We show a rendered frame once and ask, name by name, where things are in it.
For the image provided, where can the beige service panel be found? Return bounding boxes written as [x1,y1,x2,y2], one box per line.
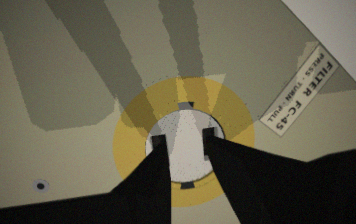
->
[0,0,356,209]

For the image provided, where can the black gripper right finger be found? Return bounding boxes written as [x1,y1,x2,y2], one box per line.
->
[206,136,356,224]

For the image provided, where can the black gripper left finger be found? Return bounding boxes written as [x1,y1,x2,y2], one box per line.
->
[0,143,171,224]

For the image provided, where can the grey cylinder with two slots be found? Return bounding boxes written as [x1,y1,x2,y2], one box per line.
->
[145,102,224,183]

